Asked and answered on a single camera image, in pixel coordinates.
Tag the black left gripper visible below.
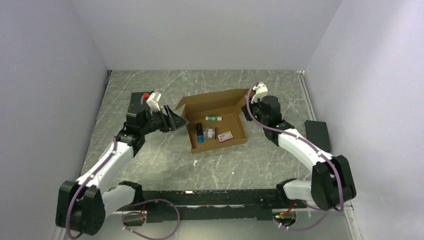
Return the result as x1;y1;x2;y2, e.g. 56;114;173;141
140;104;189;135

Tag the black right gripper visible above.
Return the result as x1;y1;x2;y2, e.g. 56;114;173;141
241;95;268;127

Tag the blue capped glue stick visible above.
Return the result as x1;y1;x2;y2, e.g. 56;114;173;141
196;122;204;143

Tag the small red white box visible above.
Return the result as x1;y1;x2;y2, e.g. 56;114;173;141
217;131;234;143

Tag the brown cardboard box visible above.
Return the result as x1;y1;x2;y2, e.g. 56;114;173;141
175;88;249;154

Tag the white green capped tube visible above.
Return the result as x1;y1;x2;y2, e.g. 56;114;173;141
205;116;223;121

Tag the clear plastic jar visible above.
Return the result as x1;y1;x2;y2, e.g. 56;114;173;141
202;127;216;140

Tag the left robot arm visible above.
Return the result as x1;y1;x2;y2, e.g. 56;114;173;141
55;104;189;240

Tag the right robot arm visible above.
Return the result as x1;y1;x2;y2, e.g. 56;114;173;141
241;96;357;212

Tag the flat black box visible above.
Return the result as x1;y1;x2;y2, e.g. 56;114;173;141
127;91;152;114

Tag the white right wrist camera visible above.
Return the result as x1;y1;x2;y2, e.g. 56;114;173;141
249;82;268;104

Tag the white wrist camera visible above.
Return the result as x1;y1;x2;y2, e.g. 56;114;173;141
249;82;268;104
140;91;162;113

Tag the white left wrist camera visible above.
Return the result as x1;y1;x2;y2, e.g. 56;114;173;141
140;91;162;113

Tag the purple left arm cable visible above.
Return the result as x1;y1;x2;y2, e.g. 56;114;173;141
65;135;181;240

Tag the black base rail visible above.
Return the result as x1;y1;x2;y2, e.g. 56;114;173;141
121;188;306;223

